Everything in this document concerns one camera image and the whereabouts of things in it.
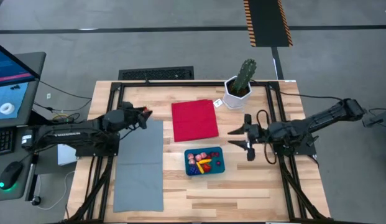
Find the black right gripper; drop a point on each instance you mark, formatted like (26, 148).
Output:
(259, 133)

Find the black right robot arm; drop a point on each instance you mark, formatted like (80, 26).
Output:
(320, 119)

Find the black floor stand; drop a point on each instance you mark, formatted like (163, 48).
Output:
(380, 119)

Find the red cloth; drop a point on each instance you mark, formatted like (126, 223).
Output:
(192, 121)

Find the dark grey side desk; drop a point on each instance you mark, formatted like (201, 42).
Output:
(15, 196)

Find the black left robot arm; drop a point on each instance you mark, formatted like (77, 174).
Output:
(80, 133)

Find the grey cloth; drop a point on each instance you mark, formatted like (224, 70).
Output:
(136, 186)

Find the black computer mouse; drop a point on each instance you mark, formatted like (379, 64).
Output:
(9, 174)

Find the black hazard striped floor mat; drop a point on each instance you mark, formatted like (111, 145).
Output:
(267, 21)

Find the teal plastic container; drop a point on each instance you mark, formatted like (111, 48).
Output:
(218, 169)

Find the black keyboard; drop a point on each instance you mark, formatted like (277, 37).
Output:
(3, 141)

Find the yellow toy corn cob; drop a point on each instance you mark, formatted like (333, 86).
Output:
(204, 161)
(199, 168)

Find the white box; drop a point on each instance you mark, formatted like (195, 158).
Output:
(66, 157)

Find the small white card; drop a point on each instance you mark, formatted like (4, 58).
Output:
(217, 103)

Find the black aluminium table frame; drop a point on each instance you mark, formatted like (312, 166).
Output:
(149, 84)

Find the red fruit with green stem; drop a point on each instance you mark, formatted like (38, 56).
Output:
(206, 168)

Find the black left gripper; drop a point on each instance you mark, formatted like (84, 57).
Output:
(129, 115)

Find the green cactus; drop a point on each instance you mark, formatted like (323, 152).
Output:
(245, 74)

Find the computer monitor with blue screen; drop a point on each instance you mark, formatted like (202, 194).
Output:
(9, 68)

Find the purple toy blackberry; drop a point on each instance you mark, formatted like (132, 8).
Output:
(193, 170)

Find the black and silver pole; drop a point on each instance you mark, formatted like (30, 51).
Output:
(33, 180)

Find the white hexagonal plant pot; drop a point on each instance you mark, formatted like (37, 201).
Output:
(230, 100)

